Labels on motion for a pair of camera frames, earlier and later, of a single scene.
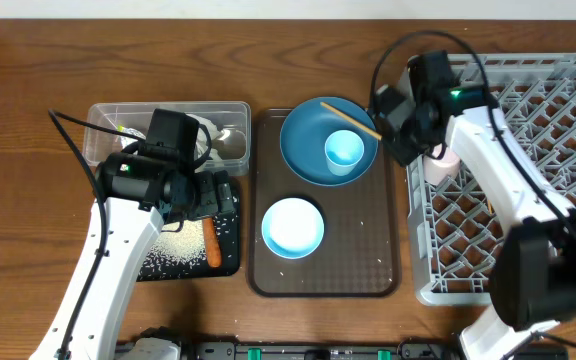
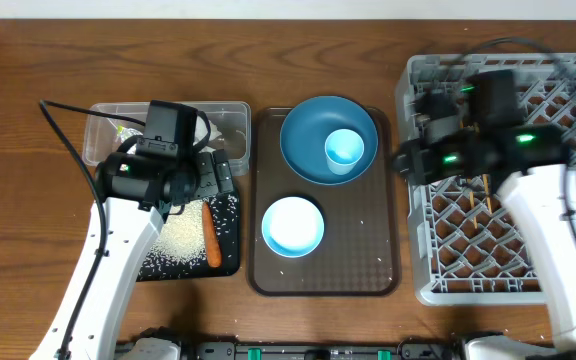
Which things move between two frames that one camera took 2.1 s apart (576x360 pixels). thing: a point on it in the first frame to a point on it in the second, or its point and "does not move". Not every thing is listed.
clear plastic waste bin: x=224 y=136 does not move
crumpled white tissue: x=201 y=138 does not move
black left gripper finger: x=208 y=198 to x=206 y=179
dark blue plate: x=305 y=133 does not move
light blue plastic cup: x=343 y=150 does not move
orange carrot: x=211 y=243 does not move
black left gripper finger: x=224 y=191 to x=225 y=180
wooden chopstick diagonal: x=352 y=121 to x=472 y=201
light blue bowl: x=292 y=228 does not move
